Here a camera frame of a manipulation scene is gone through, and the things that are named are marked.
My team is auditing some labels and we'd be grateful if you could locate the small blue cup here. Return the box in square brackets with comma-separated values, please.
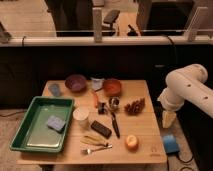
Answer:
[48, 83, 61, 97]

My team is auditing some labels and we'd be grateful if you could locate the orange carrot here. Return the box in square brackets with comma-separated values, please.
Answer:
[92, 91, 99, 108]

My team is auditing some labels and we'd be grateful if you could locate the black handled knife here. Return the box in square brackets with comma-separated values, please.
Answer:
[111, 112, 120, 138]

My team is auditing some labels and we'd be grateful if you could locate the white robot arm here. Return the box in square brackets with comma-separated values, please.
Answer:
[158, 64, 213, 128]

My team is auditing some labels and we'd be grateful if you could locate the blue sponge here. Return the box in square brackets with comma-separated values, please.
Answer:
[46, 116, 65, 132]

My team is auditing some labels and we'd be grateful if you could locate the black binder clip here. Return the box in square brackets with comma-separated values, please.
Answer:
[97, 102, 107, 114]

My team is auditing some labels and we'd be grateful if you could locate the blue object on floor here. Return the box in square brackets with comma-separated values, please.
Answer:
[163, 135, 180, 154]

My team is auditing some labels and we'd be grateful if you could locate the black rectangular block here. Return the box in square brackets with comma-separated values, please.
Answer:
[91, 121, 112, 138]

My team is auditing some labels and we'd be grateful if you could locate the orange fruit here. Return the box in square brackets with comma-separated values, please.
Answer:
[125, 135, 139, 150]

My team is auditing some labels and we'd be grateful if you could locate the orange bowl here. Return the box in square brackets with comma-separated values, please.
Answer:
[103, 79, 122, 97]

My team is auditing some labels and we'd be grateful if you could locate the purple bowl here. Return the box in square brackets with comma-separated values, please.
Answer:
[65, 74, 87, 93]

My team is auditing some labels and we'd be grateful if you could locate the wooden table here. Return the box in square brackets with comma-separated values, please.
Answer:
[17, 80, 167, 165]

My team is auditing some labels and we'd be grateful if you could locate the green plastic tray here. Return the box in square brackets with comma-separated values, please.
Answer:
[10, 96, 74, 153]

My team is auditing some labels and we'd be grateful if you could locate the white paper cup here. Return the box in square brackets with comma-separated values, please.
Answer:
[73, 107, 89, 128]

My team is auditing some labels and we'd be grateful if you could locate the silver fork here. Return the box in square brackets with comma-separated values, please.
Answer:
[81, 144, 113, 155]

